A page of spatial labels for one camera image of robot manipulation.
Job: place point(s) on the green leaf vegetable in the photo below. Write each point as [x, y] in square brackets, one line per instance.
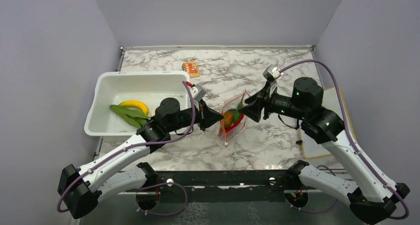
[134, 118]

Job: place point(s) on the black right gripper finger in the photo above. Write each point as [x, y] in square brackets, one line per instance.
[253, 111]
[261, 97]

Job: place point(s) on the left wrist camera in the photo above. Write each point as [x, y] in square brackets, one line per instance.
[197, 91]

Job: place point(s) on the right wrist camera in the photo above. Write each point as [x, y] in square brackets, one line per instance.
[272, 74]

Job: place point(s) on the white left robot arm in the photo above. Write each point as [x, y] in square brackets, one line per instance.
[81, 188]

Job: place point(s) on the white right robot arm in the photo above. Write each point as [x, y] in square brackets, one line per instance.
[371, 195]

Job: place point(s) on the red chili pepper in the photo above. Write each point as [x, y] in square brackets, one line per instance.
[235, 124]

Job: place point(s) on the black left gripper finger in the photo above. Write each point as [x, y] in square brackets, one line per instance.
[211, 119]
[206, 110]

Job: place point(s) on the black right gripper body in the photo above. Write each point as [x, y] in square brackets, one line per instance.
[283, 105]

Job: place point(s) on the white plastic bin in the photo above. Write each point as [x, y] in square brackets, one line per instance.
[148, 87]

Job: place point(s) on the green chili pepper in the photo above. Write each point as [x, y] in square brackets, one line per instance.
[235, 105]

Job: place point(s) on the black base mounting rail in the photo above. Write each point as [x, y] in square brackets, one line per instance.
[218, 186]

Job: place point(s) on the clear orange-zipper zip bag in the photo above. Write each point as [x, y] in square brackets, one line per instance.
[224, 137]

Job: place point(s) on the brown kiwi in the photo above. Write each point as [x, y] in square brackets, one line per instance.
[228, 119]

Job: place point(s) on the yellow banana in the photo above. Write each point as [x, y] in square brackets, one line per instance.
[136, 104]

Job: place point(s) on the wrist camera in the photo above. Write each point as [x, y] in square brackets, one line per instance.
[272, 74]
[197, 91]

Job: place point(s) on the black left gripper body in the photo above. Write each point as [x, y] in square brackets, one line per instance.
[186, 116]

